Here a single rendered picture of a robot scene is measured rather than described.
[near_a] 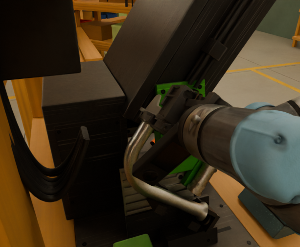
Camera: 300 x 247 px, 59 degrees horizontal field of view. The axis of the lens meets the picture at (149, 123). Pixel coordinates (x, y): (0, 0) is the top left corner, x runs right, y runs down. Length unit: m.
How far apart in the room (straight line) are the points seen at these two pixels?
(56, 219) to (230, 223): 0.48
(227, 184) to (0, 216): 0.70
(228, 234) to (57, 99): 0.53
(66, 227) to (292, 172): 0.65
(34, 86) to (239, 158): 1.15
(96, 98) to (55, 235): 0.39
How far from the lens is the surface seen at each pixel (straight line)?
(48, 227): 0.82
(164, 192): 0.60
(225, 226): 0.77
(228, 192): 0.86
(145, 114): 0.44
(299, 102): 0.43
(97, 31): 3.67
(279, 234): 0.77
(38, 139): 1.19
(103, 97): 0.59
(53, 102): 0.60
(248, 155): 0.24
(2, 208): 0.32
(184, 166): 0.63
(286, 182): 0.24
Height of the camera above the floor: 1.47
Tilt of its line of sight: 29 degrees down
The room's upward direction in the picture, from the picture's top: straight up
